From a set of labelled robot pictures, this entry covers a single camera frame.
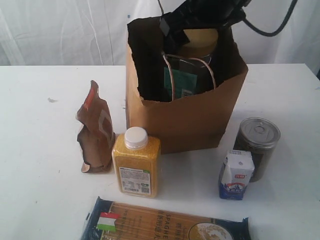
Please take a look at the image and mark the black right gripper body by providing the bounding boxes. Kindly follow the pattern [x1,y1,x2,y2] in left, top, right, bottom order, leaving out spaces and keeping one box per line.
[172,0,247,28]

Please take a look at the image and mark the clear jar yellow lid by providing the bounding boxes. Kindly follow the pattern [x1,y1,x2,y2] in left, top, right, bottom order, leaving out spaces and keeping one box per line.
[162,29,219,101]

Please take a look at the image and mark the brown paper bag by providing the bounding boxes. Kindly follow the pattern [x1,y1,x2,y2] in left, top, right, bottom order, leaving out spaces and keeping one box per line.
[126,15,248,154]

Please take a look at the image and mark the yellow millet bottle white cap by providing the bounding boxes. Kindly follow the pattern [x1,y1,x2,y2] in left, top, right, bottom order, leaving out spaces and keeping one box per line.
[112,126,161,198]

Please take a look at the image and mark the dark canister silver pull-tab lid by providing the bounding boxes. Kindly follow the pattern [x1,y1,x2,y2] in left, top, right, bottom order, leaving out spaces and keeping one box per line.
[233,117,281,182]

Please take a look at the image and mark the brown crumpled snack pouch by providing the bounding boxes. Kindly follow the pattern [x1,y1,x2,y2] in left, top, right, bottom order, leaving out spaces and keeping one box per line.
[76,80,116,173]

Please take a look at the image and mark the small white blue milk carton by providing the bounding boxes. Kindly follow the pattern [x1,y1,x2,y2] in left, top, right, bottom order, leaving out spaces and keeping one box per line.
[218,150,255,200]

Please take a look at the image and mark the spaghetti packet dark blue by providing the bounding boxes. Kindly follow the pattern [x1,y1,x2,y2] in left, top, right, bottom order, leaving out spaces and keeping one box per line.
[81,197,251,240]

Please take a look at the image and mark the black cable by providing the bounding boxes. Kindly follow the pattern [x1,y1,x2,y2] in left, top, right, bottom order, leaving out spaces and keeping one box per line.
[239,0,299,37]

